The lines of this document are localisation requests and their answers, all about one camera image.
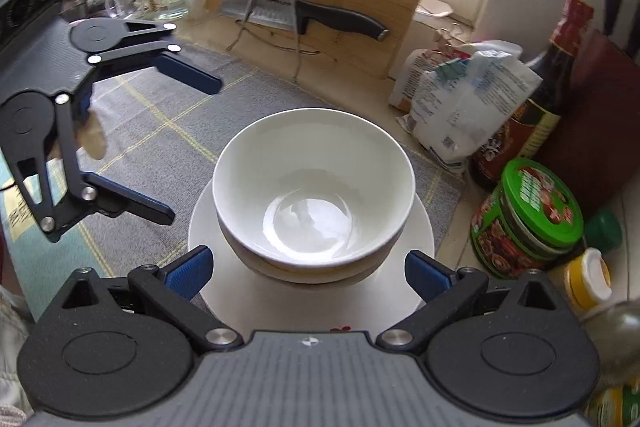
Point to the grey checked table mat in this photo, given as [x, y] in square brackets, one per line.
[165, 142]

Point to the clear plastic bottle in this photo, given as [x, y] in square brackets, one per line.
[617, 347]

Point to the dark soy sauce bottle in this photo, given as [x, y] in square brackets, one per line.
[545, 97]

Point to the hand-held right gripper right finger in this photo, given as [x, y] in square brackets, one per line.
[427, 277]

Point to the bottle with yellow green label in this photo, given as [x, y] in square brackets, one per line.
[617, 409]

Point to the white plate with fruit print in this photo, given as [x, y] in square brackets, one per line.
[220, 297]

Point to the person's left hand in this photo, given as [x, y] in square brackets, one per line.
[94, 137]

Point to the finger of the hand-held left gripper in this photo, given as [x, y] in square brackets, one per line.
[135, 202]
[190, 72]

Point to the person's white jacket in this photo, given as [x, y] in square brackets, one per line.
[12, 357]

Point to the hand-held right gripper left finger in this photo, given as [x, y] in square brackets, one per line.
[187, 274]

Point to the green bottle cap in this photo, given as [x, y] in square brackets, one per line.
[604, 229]

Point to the white bag with red print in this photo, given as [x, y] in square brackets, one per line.
[415, 77]

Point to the sauce jar with green lid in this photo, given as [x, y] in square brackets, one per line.
[530, 212]

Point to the white bag with blue print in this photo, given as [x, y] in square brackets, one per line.
[475, 117]

